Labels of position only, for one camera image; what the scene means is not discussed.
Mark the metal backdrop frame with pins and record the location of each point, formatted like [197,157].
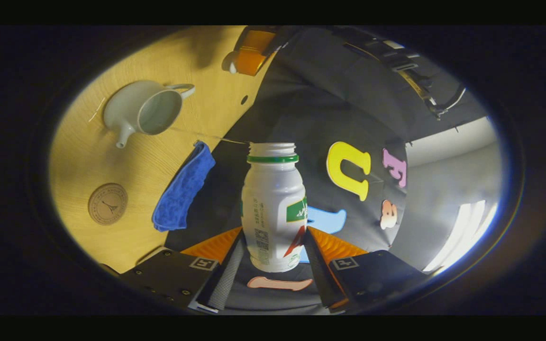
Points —
[415,80]

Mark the ceiling light panel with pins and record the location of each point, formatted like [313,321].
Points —
[465,234]

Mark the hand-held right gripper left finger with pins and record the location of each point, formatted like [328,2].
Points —
[173,274]

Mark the white plastic water bottle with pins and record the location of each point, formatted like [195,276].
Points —
[273,203]

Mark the round brown coaster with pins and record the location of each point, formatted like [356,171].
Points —
[107,204]

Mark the blue folded towel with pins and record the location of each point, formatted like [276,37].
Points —
[183,189]

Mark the white ceramic teacup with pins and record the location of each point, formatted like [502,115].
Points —
[126,106]

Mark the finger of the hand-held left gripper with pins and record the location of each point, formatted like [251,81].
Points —
[254,54]

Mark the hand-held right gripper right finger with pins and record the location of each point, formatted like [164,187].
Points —
[372,277]

